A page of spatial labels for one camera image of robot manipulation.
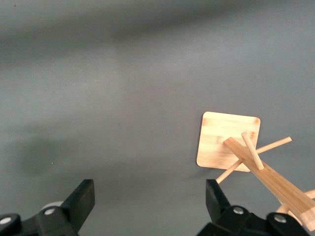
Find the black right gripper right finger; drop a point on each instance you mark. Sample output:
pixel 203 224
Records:
pixel 215 199

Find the wooden mug tree stand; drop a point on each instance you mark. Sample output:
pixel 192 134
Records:
pixel 216 140

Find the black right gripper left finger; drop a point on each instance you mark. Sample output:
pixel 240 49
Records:
pixel 78 204

